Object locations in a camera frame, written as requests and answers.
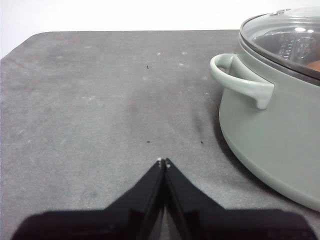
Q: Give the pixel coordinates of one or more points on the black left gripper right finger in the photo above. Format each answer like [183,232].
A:
[225,225]

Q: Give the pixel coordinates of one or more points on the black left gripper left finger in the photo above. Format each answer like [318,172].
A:
[100,225]

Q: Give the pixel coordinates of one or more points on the brown potato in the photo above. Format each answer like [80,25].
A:
[314,66]

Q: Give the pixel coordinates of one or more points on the glass lid with green knob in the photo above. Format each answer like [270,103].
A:
[280,32]

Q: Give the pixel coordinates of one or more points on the pale green electric cooking pot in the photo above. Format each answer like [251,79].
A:
[270,140]

